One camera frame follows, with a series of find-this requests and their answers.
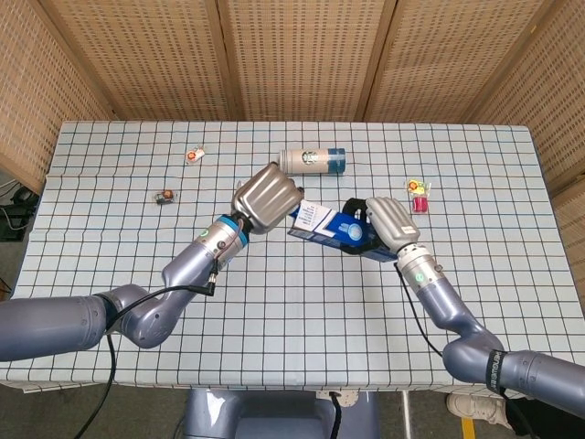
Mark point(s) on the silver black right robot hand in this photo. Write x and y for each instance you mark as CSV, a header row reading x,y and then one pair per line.
x,y
388,224

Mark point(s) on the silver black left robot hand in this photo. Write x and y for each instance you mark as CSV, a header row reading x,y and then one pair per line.
x,y
267,199

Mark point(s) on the blue toothpaste carton box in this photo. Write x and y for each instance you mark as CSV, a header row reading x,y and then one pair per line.
x,y
326,226

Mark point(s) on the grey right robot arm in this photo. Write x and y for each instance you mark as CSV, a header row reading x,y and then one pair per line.
x,y
457,315

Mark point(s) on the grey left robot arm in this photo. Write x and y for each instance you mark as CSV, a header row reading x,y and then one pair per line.
x,y
146,302

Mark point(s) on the yellow snack packet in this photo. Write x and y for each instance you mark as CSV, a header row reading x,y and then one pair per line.
x,y
417,186

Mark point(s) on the beige and blue tumbler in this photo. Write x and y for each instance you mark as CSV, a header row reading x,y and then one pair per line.
x,y
315,160

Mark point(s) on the white snack packet red print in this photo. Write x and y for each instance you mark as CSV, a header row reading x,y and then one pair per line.
x,y
194,154

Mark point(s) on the dark brown snack packet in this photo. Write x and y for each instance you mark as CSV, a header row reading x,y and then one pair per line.
x,y
165,196

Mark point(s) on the light blue checkered tablecloth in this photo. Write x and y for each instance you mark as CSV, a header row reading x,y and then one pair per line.
x,y
292,320

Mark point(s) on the woven bamboo folding screen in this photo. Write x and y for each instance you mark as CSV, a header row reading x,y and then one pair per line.
x,y
301,55

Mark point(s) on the white sneaker shoe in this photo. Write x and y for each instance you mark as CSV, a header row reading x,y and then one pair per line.
x,y
477,407

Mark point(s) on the grey robot torso base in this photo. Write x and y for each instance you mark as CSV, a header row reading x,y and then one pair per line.
x,y
274,416

